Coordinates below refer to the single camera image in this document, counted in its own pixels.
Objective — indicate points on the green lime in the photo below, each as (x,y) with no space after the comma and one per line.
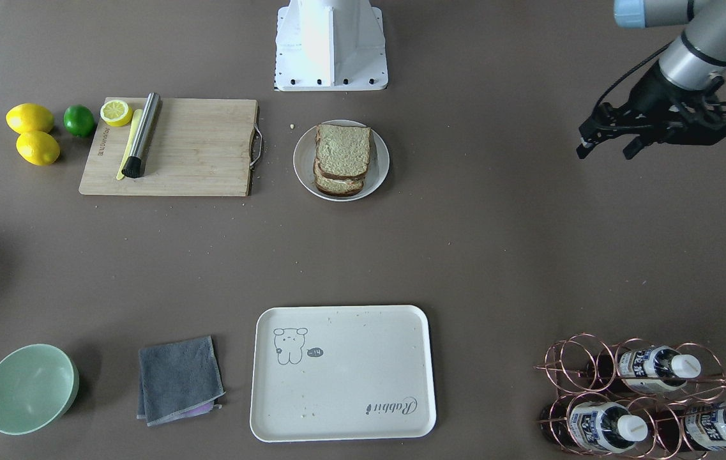
(79,121)

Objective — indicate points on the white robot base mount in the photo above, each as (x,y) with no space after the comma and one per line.
(330,46)

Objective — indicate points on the steel muddler black tip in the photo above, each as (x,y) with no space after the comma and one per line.
(132,165)

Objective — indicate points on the yellow knife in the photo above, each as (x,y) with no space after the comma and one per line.
(128,144)

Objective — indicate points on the wooden cutting board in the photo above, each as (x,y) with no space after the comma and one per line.
(197,147)

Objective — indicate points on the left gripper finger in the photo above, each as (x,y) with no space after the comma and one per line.
(641,141)
(605,123)

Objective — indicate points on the copper wire bottle rack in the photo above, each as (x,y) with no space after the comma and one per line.
(565,360)

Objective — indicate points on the upper whole lemon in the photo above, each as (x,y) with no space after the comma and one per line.
(30,117)

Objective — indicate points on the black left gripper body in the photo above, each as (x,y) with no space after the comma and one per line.
(650,97)

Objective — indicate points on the cream rabbit tray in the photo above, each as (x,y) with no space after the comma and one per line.
(331,373)

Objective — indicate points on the lower whole lemon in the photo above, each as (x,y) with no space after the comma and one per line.
(38,148)

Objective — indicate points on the bread slice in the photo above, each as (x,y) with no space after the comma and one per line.
(343,152)
(332,187)

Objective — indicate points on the lower tea bottle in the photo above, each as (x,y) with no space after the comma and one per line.
(697,429)
(605,427)

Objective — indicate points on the tea bottle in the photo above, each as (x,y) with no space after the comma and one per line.
(697,429)
(605,427)
(652,370)

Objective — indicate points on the mint green bowl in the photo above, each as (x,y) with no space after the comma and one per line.
(38,385)

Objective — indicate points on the upper tea bottle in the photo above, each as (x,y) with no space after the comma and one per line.
(652,370)

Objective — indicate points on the halved lemon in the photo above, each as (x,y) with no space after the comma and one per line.
(116,113)

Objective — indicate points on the grey folded cloth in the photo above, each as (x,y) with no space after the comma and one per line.
(178,380)

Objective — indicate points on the whole lemon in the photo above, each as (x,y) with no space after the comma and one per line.
(38,148)
(30,117)

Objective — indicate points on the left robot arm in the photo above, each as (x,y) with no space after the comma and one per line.
(698,55)

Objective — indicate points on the white round plate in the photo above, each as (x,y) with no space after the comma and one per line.
(304,156)

